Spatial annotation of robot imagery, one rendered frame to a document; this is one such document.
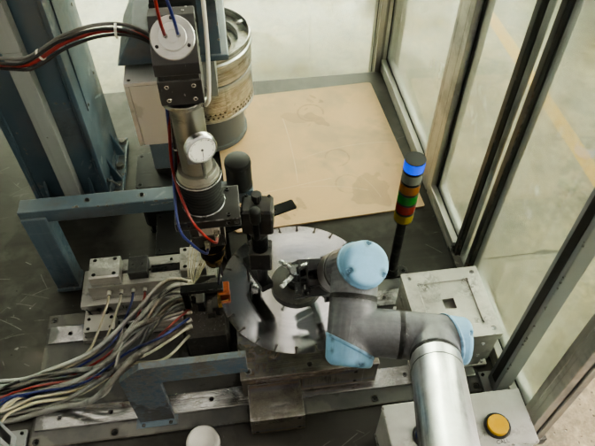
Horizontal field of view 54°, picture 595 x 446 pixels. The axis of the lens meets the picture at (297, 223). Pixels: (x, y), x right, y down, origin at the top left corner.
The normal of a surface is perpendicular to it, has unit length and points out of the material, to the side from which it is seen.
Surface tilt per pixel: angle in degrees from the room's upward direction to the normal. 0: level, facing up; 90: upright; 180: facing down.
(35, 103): 90
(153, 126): 90
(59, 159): 90
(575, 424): 0
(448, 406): 21
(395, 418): 0
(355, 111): 0
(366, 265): 32
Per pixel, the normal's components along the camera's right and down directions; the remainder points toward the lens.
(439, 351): -0.04, -0.87
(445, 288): 0.00, -0.65
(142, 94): 0.13, 0.76
